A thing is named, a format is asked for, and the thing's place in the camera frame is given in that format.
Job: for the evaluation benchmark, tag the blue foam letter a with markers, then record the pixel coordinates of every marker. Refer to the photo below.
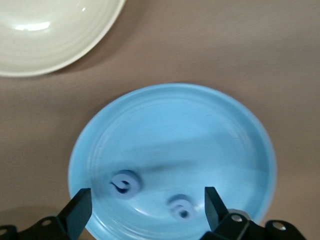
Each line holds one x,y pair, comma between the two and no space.
175,203

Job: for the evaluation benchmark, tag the brown table cloth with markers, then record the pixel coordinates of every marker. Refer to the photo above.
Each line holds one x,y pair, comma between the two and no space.
225,50

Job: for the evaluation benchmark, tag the beige plate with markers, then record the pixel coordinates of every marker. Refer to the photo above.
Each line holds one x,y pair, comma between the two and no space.
50,37

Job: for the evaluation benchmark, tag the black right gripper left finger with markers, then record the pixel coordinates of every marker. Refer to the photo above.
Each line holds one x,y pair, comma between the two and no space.
77,212

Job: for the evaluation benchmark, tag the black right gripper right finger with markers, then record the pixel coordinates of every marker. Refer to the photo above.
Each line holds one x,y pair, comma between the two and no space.
215,212

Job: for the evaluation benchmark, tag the blue foam letter G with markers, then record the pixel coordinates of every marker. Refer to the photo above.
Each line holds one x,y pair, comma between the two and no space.
135,186

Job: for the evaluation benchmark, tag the blue plate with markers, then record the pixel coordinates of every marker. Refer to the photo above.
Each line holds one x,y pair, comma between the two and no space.
175,137

